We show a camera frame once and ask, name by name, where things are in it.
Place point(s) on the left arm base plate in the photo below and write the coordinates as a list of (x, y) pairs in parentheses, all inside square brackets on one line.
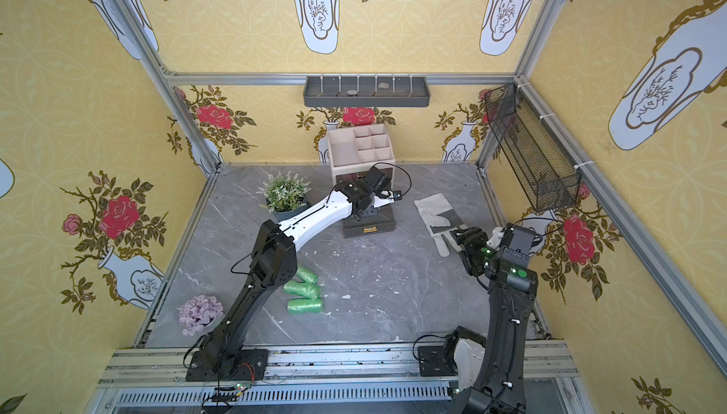
[(242, 365)]

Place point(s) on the green roll upper left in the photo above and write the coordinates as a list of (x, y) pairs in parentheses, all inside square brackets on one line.
[(307, 275)]

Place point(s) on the green roll bottom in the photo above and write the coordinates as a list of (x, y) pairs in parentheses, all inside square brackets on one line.
[(306, 306)]

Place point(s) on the black wire mesh basket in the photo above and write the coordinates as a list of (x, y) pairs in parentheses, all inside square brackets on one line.
[(544, 171)]

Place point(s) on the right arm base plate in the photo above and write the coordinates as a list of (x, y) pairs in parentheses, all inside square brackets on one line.
[(436, 361)]

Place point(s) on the beige drawer organizer cabinet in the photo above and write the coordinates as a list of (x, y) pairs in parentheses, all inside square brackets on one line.
[(352, 151)]

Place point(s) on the white work glove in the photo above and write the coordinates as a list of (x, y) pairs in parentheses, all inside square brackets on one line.
[(440, 219)]

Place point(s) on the potted green plant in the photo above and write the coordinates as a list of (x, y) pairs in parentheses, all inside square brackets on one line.
[(285, 195)]

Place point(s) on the purple artificial flower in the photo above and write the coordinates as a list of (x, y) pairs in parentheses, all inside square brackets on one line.
[(197, 313)]

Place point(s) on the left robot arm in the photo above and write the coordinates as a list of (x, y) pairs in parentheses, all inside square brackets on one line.
[(273, 263)]

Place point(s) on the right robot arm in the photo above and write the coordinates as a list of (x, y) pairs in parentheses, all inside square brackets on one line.
[(499, 384)]

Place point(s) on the transparent bottom drawer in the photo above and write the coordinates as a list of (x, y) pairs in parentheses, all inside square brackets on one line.
[(370, 222)]

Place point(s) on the green roll middle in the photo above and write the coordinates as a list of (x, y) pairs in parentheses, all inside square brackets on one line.
[(309, 291)]

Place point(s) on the green roll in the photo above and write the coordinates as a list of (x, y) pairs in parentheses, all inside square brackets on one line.
[(307, 275), (306, 306), (309, 291)]

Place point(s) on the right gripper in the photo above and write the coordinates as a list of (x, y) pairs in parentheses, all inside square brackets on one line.
[(469, 244)]

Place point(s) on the grey wall shelf tray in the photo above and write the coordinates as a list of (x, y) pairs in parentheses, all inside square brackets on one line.
[(374, 90)]

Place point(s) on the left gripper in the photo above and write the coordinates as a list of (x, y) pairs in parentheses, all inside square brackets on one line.
[(374, 188)]

